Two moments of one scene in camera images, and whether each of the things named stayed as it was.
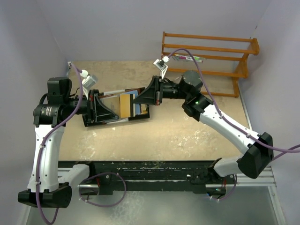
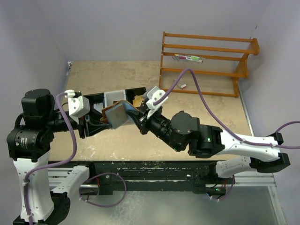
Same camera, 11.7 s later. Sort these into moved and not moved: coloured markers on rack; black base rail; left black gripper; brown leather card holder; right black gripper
Moved: left black gripper; brown leather card holder; right black gripper
Not moved: coloured markers on rack; black base rail
